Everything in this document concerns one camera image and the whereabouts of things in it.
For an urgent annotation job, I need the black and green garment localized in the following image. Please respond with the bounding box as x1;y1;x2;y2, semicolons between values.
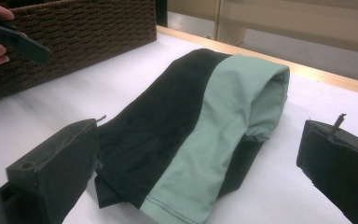
93;48;291;224

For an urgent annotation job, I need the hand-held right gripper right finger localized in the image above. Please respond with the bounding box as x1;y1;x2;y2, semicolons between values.
296;113;358;224

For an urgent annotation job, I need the white table sheet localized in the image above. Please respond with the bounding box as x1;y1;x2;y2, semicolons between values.
0;32;358;224

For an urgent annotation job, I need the brown woven basket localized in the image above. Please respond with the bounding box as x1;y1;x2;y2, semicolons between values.
0;0;158;104

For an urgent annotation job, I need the light wooden shelf unit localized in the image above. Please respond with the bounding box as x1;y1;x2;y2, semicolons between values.
167;0;358;86

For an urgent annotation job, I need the wooden table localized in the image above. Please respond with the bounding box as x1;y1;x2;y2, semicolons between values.
156;25;358;99

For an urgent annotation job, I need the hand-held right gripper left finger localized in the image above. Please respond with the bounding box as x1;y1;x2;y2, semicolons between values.
0;115;107;224

